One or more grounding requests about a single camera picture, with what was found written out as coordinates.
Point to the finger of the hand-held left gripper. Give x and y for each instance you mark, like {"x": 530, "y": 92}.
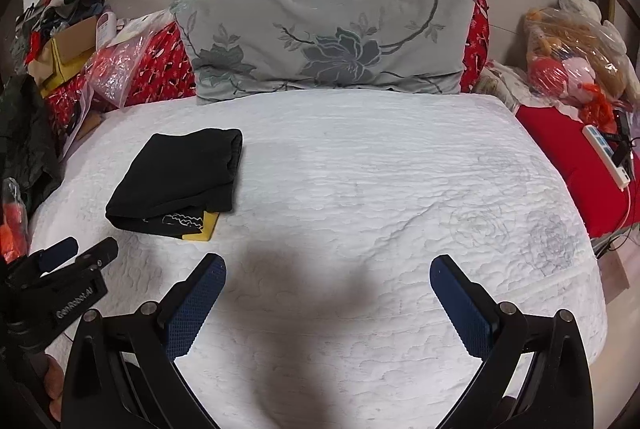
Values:
{"x": 100, "y": 251}
{"x": 57, "y": 251}

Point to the person's left hand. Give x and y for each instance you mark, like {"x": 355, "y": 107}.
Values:
{"x": 52, "y": 379}

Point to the black pants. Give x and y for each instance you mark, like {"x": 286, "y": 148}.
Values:
{"x": 175, "y": 174}

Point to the orange plastic bag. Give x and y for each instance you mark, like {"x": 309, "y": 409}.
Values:
{"x": 600, "y": 106}

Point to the white power strip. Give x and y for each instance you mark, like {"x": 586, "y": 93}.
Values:
{"x": 607, "y": 156}

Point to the black charger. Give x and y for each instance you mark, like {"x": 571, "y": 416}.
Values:
{"x": 622, "y": 149}

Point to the white patterned cloth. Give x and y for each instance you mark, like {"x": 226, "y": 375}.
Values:
{"x": 500, "y": 81}

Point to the white quilted bedspread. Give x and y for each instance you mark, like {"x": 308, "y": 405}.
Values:
{"x": 375, "y": 184}

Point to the brown cardboard box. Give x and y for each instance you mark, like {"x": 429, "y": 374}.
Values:
{"x": 75, "y": 36}

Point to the plain red bed sheet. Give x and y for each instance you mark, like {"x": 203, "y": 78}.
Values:
{"x": 560, "y": 149}

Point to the grey floral pillow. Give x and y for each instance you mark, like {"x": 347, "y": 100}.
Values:
{"x": 325, "y": 49}

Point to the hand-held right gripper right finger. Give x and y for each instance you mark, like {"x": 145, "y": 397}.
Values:
{"x": 462, "y": 304}

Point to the yellow box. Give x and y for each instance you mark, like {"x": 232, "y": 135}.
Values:
{"x": 60, "y": 69}

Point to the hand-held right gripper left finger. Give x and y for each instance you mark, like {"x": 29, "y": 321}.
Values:
{"x": 195, "y": 304}

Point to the clear plastic bag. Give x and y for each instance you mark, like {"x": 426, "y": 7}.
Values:
{"x": 115, "y": 69}

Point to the clear bag of plush toys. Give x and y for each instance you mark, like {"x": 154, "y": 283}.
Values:
{"x": 565, "y": 54}

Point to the orange packet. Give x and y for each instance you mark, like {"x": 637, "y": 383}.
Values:
{"x": 12, "y": 219}

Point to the dark green plastic bag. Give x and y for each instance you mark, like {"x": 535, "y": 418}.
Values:
{"x": 25, "y": 134}

